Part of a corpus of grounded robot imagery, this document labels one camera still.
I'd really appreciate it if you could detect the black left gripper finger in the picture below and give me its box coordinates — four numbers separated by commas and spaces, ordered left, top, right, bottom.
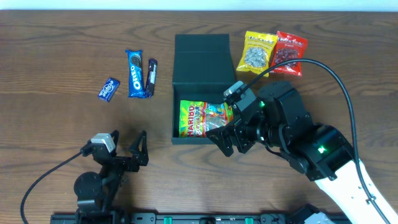
108, 130, 119, 152
129, 131, 149, 166

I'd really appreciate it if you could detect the blue eclipse mint box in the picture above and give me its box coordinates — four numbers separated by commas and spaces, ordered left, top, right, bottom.
98, 78, 120, 102

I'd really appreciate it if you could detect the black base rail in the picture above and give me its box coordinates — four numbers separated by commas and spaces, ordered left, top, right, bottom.
50, 213, 287, 224

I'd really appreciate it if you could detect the Haribo gummy bag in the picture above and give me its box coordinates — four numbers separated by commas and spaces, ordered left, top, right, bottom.
178, 100, 234, 138

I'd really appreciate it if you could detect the black cable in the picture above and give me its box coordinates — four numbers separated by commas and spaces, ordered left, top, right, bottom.
241, 58, 391, 224
20, 151, 85, 224

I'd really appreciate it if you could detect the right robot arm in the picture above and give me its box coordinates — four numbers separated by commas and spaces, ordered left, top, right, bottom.
206, 82, 397, 223

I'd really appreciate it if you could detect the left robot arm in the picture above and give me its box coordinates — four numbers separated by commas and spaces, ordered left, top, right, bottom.
73, 130, 149, 219

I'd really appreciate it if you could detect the dark purple chocolate bar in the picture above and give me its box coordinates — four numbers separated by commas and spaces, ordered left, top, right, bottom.
145, 58, 158, 98

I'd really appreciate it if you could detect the blue Oreo cookie pack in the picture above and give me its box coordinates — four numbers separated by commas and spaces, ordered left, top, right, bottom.
125, 50, 146, 98

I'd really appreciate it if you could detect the yellow Hacks candy bag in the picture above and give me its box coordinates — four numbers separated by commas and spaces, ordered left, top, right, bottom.
236, 31, 277, 74

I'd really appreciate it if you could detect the red Hacks candy bag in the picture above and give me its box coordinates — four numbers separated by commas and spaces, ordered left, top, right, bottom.
271, 31, 308, 77

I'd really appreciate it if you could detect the black open gift box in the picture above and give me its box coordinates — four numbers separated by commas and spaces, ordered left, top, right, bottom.
171, 34, 236, 145

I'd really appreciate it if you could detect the right black cable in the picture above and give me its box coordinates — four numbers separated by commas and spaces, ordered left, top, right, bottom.
241, 58, 391, 224

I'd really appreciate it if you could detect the left black cable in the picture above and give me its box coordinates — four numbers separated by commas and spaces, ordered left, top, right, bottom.
20, 151, 85, 224

